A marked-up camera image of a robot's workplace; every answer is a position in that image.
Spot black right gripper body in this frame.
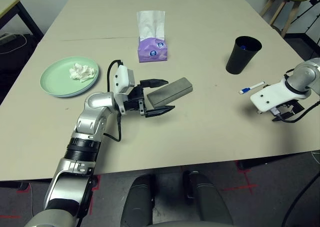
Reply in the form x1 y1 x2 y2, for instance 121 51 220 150
271 100 305 123

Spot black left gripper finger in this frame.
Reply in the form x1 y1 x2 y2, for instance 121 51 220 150
144 105 176 119
139 78 170 89

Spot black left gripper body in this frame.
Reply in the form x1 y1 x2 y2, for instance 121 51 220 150
123 86 147 116

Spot grey glasses case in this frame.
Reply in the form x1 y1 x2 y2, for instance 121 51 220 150
146 77 194 110

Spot white pen with blue cap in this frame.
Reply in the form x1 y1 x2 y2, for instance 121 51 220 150
239 81 266 95

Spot white tissue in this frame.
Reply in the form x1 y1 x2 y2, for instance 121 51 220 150
69 63 97 83

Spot green plate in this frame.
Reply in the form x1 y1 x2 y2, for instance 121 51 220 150
39 56 100 98

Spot purple tissue pack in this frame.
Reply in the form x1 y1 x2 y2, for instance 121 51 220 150
136 10 169 63

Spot black cup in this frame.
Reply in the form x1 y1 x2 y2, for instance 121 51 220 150
225 35 263 75

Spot dark grey left robot leg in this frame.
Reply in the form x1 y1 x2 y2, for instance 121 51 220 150
119 174 156 227

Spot dark grey robot leg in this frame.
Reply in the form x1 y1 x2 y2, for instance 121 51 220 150
119 174 156 227
183 170 233 227

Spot dark grey right robot leg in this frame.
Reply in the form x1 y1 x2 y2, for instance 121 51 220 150
183 170 233 227

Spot grey power strip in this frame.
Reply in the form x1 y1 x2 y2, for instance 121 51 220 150
0 33 18 44

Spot beige side table black legs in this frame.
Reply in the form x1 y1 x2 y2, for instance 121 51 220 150
0 0 43 39

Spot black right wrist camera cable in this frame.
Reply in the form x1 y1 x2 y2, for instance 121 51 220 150
273 100 320 124

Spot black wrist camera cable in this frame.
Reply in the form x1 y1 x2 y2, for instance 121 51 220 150
273 100 320 124
103 59 123 142

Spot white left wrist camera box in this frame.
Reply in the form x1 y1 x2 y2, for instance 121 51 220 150
111 64 136 114

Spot black left wrist camera cable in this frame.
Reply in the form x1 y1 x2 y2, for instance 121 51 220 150
103 59 123 142

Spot black hanging cable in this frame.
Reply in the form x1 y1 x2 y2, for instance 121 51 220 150
281 171 320 227

